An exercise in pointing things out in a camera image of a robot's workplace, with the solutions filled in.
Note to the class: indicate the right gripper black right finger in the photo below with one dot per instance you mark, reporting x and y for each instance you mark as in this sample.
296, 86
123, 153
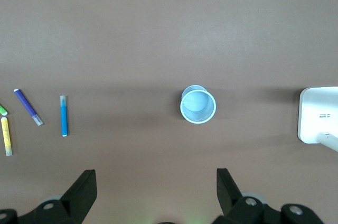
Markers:
232, 203

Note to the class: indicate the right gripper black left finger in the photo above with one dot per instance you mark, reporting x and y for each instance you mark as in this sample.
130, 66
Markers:
76, 197

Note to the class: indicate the blue marker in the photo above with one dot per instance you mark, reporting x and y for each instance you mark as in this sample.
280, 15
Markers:
64, 118

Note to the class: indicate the yellow marker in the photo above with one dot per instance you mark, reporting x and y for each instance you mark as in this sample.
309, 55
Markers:
5, 134

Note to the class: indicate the light blue mesh cup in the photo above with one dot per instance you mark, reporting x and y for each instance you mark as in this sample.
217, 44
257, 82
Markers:
198, 103

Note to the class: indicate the purple marker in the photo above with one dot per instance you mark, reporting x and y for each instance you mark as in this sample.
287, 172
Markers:
26, 103

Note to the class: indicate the green marker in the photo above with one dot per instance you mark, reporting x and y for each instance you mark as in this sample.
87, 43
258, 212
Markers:
2, 109

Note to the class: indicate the white rounded device box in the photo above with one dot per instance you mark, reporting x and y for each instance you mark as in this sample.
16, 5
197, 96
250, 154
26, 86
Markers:
314, 118

